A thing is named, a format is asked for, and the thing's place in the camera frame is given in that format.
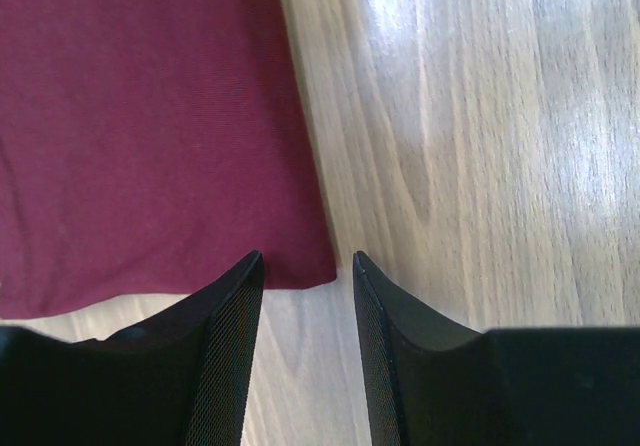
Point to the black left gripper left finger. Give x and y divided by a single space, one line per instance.
179 377

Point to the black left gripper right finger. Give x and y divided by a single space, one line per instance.
432 381

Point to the maroon t shirt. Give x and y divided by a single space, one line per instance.
147 146

